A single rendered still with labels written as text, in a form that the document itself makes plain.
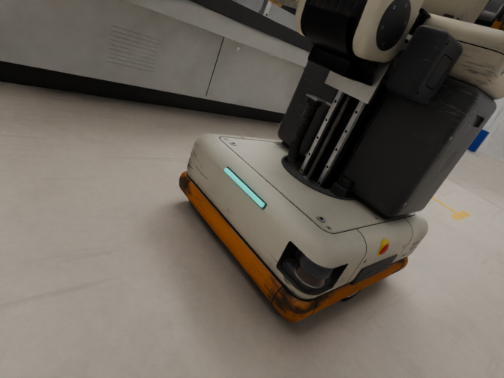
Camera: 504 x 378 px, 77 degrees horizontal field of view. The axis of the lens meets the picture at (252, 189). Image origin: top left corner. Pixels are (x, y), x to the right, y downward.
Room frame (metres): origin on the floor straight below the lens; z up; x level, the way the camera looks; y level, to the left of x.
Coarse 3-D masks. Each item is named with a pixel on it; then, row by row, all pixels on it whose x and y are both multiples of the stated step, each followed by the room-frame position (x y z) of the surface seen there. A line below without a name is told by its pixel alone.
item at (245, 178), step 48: (240, 144) 1.00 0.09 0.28; (192, 192) 0.90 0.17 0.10; (240, 192) 0.77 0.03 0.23; (288, 192) 0.78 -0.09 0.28; (240, 240) 0.73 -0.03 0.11; (288, 240) 0.64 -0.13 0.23; (336, 240) 0.64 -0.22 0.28; (384, 240) 0.77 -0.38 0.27; (288, 288) 0.60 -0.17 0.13; (336, 288) 0.68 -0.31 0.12
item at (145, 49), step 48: (0, 0) 1.29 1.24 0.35; (48, 0) 1.41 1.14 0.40; (96, 0) 1.56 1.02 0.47; (240, 0) 2.16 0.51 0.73; (0, 48) 1.29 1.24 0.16; (48, 48) 1.43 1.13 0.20; (96, 48) 1.58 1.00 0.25; (144, 48) 1.76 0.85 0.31; (192, 48) 1.98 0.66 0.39; (240, 48) 2.25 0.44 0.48; (144, 96) 1.84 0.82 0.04; (192, 96) 2.06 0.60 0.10; (240, 96) 2.36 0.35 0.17; (288, 96) 2.74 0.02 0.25
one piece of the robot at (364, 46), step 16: (304, 0) 0.86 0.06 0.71; (368, 0) 0.74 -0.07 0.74; (384, 0) 0.73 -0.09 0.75; (400, 0) 0.77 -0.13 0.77; (416, 0) 0.81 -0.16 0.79; (368, 16) 0.74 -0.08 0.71; (384, 16) 0.75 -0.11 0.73; (400, 16) 0.79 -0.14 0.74; (304, 32) 0.88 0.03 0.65; (368, 32) 0.74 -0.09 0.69; (384, 32) 0.77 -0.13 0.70; (400, 32) 0.81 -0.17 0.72; (352, 48) 0.76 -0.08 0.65; (368, 48) 0.75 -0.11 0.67; (384, 48) 0.79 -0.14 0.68; (400, 48) 0.84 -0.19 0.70
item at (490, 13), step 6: (492, 0) 1.19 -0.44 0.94; (498, 0) 1.19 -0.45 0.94; (486, 6) 1.19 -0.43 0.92; (492, 6) 1.18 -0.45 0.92; (498, 6) 1.17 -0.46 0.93; (486, 12) 1.14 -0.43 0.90; (492, 12) 1.17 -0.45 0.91; (498, 12) 1.09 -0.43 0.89; (480, 18) 1.14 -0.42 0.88; (486, 18) 1.13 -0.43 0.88; (492, 18) 1.12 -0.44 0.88; (498, 18) 1.07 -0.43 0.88; (480, 24) 1.16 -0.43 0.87; (486, 24) 1.13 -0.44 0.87; (492, 24) 1.12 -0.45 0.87
